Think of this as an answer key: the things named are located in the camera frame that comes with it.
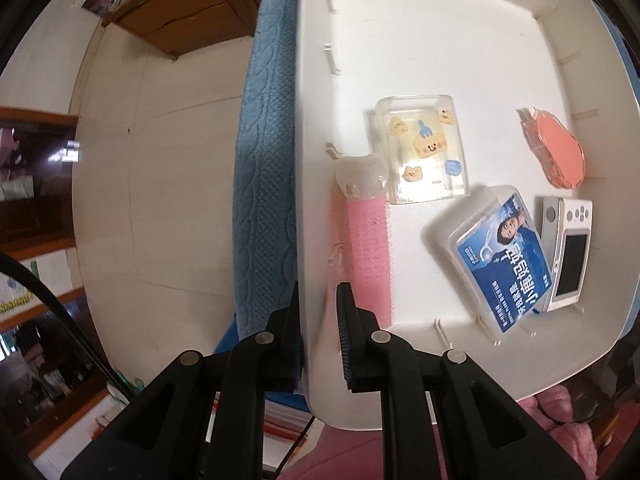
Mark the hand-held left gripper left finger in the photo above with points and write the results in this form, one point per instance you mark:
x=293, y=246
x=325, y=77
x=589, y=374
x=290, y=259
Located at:
x=295, y=340

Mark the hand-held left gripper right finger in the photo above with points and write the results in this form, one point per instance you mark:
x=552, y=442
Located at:
x=344, y=350

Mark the pink hair roller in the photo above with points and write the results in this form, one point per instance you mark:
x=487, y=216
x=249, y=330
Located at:
x=367, y=245

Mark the clear floss box blue label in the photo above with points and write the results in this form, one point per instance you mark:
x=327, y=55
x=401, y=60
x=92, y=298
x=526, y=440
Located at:
x=505, y=260

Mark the clear case with bear stickers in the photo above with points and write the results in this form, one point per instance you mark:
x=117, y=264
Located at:
x=425, y=150

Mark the white digital camera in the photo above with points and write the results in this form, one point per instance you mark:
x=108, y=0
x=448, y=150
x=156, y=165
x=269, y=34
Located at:
x=570, y=255

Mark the orange round case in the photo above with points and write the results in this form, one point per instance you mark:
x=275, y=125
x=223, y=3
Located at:
x=557, y=152

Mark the white plastic tray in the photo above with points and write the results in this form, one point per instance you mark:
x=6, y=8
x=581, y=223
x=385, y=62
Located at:
x=425, y=45

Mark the pink fleece cloth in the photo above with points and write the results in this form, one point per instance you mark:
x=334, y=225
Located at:
x=340, y=455

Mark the blue knitted-pattern towel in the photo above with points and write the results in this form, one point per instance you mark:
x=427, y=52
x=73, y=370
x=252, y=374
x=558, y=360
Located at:
x=265, y=160

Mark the stack of books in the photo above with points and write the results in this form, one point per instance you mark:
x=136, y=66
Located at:
x=105, y=425

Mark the colourful paper chart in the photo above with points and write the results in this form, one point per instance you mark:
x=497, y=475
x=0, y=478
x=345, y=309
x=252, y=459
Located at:
x=30, y=285

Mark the dark wooden shelf unit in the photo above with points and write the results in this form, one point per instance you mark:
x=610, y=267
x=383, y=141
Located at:
x=35, y=180

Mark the wooden cabinet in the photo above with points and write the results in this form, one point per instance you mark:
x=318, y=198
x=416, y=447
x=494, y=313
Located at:
x=195, y=15

